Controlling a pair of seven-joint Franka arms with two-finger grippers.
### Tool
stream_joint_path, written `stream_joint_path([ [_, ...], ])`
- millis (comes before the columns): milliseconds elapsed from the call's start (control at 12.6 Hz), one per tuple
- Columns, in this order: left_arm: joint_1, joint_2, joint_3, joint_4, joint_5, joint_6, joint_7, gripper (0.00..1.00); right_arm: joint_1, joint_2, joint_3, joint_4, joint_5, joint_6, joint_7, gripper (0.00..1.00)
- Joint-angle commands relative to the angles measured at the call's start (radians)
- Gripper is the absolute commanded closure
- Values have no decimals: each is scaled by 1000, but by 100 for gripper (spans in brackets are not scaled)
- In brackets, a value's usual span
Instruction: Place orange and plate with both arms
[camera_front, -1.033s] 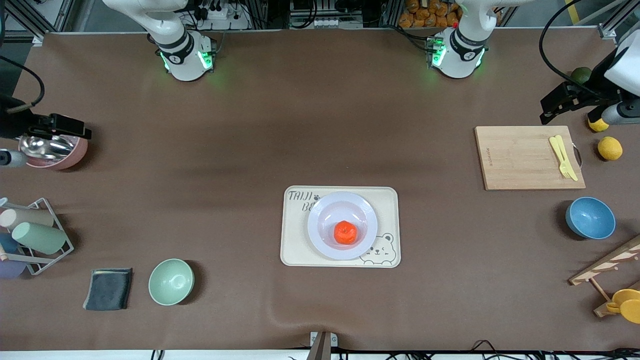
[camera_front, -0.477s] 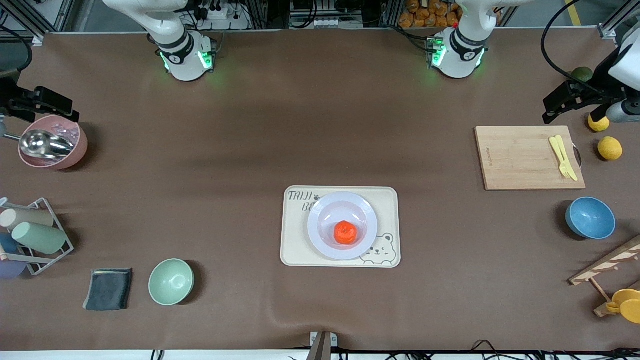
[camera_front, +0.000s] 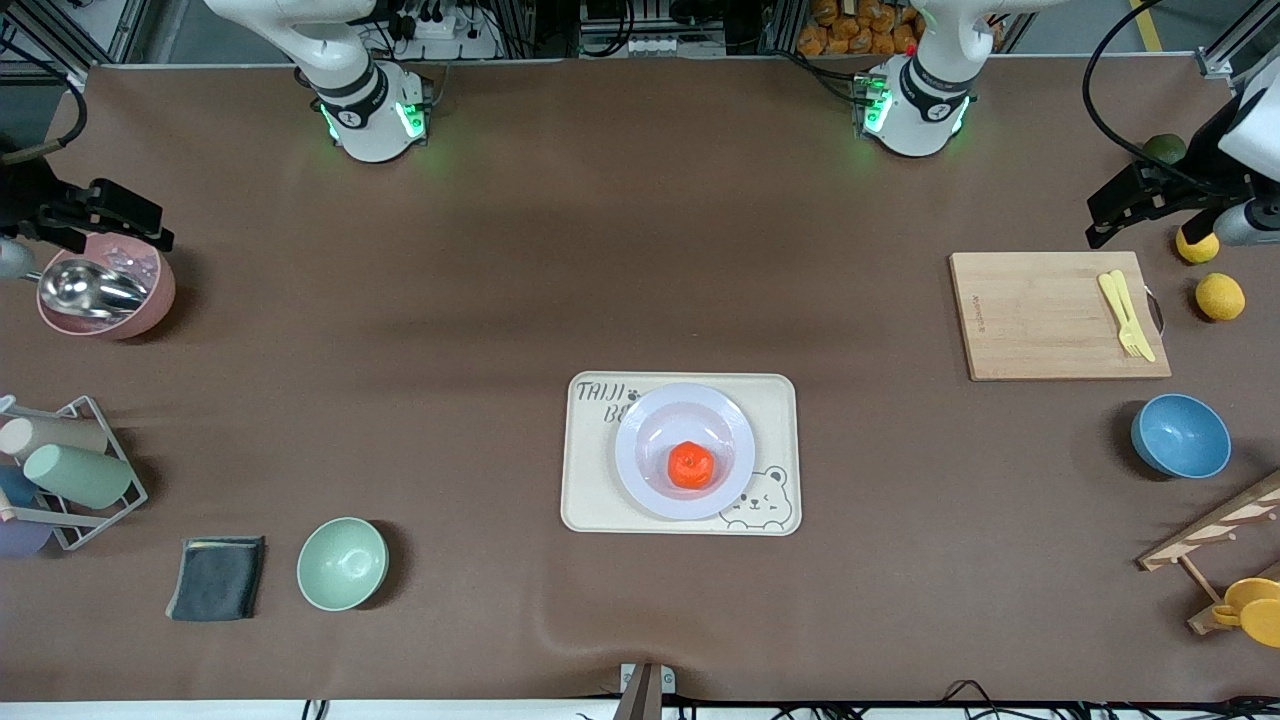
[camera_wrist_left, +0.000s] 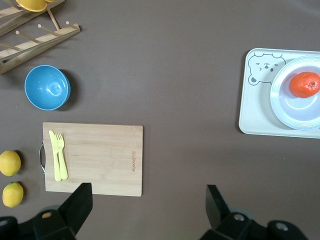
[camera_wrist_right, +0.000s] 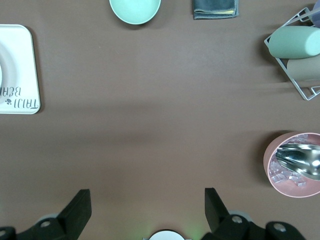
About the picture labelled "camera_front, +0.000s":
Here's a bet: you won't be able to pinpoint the white round plate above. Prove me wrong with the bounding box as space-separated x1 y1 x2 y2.
614 383 757 521

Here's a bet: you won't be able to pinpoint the orange fruit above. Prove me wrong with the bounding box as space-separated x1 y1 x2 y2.
667 441 716 491

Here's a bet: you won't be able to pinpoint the shiny metal scoop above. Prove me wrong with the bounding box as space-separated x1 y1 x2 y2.
20 258 151 321

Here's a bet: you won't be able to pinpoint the clear ice cubes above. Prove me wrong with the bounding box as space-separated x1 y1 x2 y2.
100 245 161 296

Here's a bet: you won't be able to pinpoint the yellow plastic fork and knife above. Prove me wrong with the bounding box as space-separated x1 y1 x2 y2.
1098 272 1158 364

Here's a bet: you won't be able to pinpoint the pink ice bucket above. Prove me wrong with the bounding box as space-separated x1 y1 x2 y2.
37 232 177 341

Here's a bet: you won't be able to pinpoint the yellow plastic fork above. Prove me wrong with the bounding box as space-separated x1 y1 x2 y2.
1108 270 1147 359

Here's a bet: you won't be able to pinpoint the wooden cutting board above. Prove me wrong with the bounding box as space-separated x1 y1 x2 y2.
949 251 1173 382

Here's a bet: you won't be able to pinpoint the beige cup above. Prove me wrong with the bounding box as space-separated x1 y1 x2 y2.
0 415 109 461

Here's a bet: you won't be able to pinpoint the blue bowl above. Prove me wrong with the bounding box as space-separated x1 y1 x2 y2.
1131 393 1233 480

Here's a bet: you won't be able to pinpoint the mint green cup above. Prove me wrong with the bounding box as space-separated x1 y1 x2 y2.
23 443 134 509

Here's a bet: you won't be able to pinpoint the lavender cup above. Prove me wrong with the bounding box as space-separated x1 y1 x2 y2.
0 515 53 559

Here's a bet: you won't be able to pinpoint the wooden mug rack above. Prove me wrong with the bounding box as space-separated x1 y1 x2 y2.
1137 470 1280 635

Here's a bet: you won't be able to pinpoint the pile of brown bread rolls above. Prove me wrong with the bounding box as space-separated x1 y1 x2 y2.
797 0 926 58

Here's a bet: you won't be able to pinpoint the white power strip with plugs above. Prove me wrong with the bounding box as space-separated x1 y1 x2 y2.
385 0 501 61

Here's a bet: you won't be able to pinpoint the grey folded cloth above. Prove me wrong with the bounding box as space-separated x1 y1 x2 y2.
166 536 266 622

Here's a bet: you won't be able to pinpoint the yellow mug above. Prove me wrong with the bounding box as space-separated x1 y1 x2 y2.
1212 577 1280 649

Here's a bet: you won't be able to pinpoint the mint green bowl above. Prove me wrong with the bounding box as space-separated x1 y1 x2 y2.
297 517 389 612

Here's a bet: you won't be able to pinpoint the cream tray with bear print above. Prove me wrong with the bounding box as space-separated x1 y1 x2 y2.
560 372 803 537

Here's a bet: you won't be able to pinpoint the aluminium frame profile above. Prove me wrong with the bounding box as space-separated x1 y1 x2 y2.
1195 0 1280 81
0 0 151 69

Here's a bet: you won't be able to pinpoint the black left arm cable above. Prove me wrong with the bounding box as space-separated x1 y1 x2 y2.
1083 0 1280 196

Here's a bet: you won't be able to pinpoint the white wire cup rack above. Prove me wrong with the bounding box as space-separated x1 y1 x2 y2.
0 395 149 552

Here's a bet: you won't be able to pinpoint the metal table edge bracket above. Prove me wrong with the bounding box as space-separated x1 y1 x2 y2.
612 662 677 720

